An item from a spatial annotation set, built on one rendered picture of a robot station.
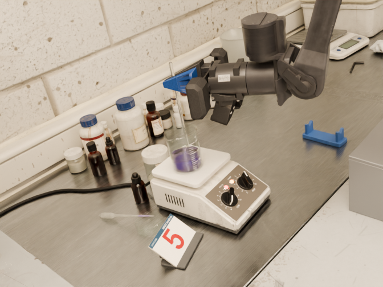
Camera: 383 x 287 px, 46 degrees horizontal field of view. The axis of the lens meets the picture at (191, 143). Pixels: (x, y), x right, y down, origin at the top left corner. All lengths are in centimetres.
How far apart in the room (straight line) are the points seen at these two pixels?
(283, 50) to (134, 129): 53
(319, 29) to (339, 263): 36
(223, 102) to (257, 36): 13
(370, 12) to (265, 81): 104
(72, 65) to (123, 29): 19
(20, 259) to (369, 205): 64
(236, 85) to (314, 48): 14
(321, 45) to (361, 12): 104
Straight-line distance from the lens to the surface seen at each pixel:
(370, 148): 82
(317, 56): 71
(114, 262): 84
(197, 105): 71
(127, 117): 113
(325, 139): 107
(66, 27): 121
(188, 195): 84
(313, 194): 91
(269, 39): 71
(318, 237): 81
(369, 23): 175
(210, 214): 83
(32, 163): 116
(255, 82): 74
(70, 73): 122
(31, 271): 88
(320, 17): 69
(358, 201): 85
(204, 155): 90
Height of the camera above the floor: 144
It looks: 28 degrees down
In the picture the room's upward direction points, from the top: 11 degrees counter-clockwise
